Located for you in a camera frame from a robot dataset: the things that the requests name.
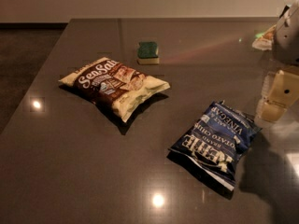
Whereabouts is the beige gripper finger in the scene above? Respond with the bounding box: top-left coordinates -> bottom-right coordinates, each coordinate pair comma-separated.
255,65 -> 299,123

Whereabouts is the brown sea salt chip bag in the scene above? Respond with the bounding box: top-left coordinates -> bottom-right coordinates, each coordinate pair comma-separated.
60,57 -> 170,122

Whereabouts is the blue kettle chip bag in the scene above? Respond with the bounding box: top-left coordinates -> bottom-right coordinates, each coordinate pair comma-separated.
170,102 -> 261,191

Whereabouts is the green and yellow sponge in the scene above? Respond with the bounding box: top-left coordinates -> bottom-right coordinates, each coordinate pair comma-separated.
137,41 -> 160,64

